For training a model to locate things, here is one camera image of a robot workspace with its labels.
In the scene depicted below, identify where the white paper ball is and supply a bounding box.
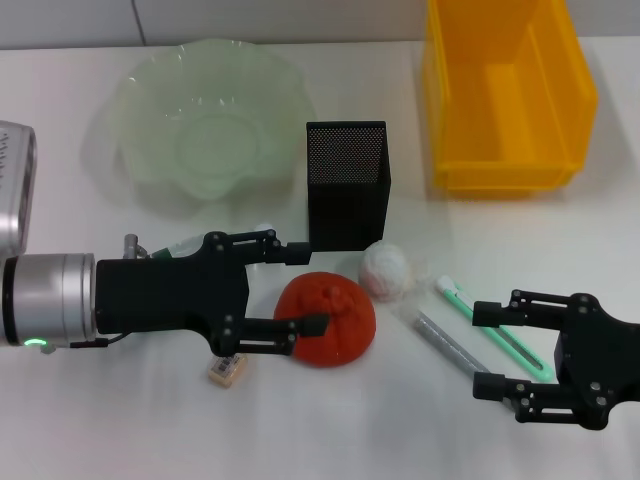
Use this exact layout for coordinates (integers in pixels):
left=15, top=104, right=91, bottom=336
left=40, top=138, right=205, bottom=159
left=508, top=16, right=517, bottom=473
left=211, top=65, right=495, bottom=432
left=358, top=241, right=416, bottom=304

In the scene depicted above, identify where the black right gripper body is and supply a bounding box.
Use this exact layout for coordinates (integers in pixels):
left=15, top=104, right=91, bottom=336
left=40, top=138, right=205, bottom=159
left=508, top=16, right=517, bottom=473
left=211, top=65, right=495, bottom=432
left=552, top=293, right=640, bottom=431

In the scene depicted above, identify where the grey pen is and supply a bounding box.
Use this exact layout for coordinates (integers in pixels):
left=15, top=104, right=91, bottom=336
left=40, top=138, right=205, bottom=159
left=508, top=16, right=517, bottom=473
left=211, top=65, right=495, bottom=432
left=413, top=309, right=494, bottom=382

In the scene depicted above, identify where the pale green glass fruit plate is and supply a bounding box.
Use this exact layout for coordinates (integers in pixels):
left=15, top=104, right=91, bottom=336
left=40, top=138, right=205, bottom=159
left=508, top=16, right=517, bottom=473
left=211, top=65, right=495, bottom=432
left=82, top=42, right=316, bottom=221

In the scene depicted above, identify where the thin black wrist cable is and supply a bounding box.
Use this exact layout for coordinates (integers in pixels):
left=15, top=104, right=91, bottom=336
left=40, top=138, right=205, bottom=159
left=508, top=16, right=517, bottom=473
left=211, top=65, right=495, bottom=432
left=69, top=333, right=127, bottom=349

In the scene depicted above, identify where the black mesh pen holder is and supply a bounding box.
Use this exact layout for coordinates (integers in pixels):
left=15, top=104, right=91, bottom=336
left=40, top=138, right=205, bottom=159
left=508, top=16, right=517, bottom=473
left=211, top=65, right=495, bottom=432
left=305, top=120, right=393, bottom=253

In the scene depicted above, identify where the silver wrist connector fitting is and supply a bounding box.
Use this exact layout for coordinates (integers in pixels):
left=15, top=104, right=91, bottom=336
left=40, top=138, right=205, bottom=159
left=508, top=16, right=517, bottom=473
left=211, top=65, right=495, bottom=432
left=123, top=233, right=150, bottom=260

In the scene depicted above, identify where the yellow plastic storage bin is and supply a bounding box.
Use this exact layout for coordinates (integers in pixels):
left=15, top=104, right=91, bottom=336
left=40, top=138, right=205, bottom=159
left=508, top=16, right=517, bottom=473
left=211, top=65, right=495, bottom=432
left=422, top=0, right=600, bottom=195

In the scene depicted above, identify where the clear green-label water bottle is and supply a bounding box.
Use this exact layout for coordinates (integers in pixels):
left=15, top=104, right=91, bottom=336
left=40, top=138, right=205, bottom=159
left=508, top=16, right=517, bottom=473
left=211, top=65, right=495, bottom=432
left=149, top=222, right=275, bottom=261

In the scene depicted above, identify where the beige eraser with barcode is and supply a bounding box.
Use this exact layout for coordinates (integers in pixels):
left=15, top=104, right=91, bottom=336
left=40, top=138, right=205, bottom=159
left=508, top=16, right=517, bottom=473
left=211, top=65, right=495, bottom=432
left=207, top=353, right=249, bottom=388

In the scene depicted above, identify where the mint green utility knife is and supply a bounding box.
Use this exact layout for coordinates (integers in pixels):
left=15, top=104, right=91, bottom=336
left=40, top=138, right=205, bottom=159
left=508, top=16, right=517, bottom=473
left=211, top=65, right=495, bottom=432
left=434, top=276, right=555, bottom=384

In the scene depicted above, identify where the red-orange orange fruit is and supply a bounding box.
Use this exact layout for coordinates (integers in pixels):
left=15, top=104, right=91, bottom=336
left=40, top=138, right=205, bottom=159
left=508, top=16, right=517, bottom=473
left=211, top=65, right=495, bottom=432
left=273, top=271, right=376, bottom=370

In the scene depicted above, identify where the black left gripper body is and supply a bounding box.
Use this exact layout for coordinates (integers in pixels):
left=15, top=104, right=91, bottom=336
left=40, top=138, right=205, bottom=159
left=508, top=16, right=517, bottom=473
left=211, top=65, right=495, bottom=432
left=94, top=231, right=251, bottom=355

